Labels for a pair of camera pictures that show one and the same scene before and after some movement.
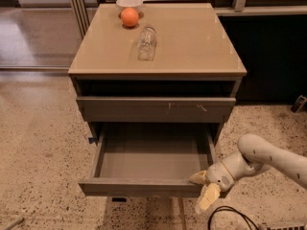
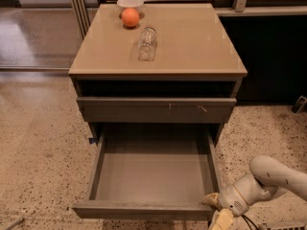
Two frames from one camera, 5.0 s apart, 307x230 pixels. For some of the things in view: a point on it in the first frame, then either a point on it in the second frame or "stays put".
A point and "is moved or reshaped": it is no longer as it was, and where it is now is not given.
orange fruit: [129, 16] stays put
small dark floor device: [298, 104] stays put
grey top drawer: [156, 109] stays put
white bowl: [127, 2] stays put
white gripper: [218, 175] to [230, 200]
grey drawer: [149, 160] is moved or reshaped
